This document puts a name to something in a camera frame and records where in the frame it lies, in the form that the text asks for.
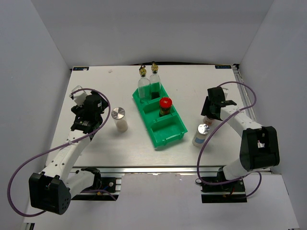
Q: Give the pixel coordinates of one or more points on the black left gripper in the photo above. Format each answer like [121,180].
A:
[77,110]

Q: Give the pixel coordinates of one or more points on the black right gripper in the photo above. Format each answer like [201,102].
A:
[206,110]

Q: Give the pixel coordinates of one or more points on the silver lid small jar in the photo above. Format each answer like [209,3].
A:
[208,121]

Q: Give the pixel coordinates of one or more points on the blue label shaker jar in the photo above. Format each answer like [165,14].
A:
[201,134]

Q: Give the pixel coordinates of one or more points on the white powder shaker jar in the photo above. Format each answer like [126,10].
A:
[119,116]

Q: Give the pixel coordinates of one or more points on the red lid sauce jar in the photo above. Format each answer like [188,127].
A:
[165,105]

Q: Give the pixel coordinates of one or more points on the glass oil bottle gold spout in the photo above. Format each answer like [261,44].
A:
[155,82]

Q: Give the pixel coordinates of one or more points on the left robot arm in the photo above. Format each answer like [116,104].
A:
[53,188]

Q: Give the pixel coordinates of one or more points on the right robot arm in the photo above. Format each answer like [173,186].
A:
[225,174]

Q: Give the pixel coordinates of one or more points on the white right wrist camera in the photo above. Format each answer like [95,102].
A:
[225,91]

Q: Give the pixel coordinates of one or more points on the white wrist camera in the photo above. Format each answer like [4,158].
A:
[225,91]
[78,97]

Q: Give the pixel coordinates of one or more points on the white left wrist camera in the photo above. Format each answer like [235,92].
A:
[78,97]

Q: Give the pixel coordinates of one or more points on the aluminium table frame rail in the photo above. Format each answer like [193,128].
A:
[249,112]

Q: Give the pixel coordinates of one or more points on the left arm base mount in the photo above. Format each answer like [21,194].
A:
[100,187]

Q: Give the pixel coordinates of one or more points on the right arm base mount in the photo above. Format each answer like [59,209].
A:
[233,192]

